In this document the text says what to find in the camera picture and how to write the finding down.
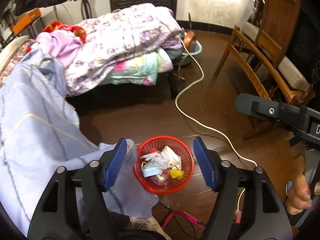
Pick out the blue face mask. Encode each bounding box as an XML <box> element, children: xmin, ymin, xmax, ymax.
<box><xmin>142</xmin><ymin>166</ymin><xmax>163</xmax><ymax>178</ymax></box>

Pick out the white paper bag trash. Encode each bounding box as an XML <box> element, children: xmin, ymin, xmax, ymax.
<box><xmin>141</xmin><ymin>146</ymin><xmax>182</xmax><ymax>170</ymax></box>

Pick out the person right hand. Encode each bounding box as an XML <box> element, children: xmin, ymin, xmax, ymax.
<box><xmin>286</xmin><ymin>172</ymin><xmax>312</xmax><ymax>215</ymax></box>

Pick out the red plastic waste basket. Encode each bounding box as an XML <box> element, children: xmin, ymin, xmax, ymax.
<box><xmin>133</xmin><ymin>135</ymin><xmax>195</xmax><ymax>194</ymax></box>

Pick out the blue checked bed blanket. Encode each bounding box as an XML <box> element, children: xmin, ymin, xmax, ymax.
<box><xmin>1</xmin><ymin>49</ymin><xmax>163</xmax><ymax>239</ymax></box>

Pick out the wooden armchair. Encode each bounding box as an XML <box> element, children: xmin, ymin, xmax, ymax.
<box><xmin>214</xmin><ymin>0</ymin><xmax>315</xmax><ymax>106</ymax></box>

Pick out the pastel tie-dye blanket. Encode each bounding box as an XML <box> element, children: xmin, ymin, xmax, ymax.
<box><xmin>101</xmin><ymin>48</ymin><xmax>173</xmax><ymax>86</ymax></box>

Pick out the lilac garment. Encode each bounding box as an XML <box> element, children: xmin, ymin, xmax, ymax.
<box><xmin>35</xmin><ymin>30</ymin><xmax>83</xmax><ymax>69</ymax></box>

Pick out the purple floral quilt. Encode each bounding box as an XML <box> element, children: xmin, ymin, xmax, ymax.
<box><xmin>65</xmin><ymin>3</ymin><xmax>182</xmax><ymax>97</ymax></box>

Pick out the red floral folded quilt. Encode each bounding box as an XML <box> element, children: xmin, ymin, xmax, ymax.
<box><xmin>0</xmin><ymin>35</ymin><xmax>36</xmax><ymax>87</ymax></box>

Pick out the red patterned cloth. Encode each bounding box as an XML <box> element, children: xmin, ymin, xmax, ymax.
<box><xmin>42</xmin><ymin>21</ymin><xmax>87</xmax><ymax>43</ymax></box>

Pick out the white pillow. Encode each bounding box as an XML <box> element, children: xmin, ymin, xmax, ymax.
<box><xmin>1</xmin><ymin>35</ymin><xmax>29</xmax><ymax>74</ymax></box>

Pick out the orange box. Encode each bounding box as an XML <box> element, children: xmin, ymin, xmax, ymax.
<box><xmin>13</xmin><ymin>8</ymin><xmax>41</xmax><ymax>35</ymax></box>

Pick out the white power cable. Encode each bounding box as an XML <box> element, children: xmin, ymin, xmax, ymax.
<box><xmin>175</xmin><ymin>36</ymin><xmax>258</xmax><ymax>218</ymax></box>

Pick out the pink metal frame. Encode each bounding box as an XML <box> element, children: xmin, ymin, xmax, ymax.
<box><xmin>159</xmin><ymin>202</ymin><xmax>243</xmax><ymax>230</ymax></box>

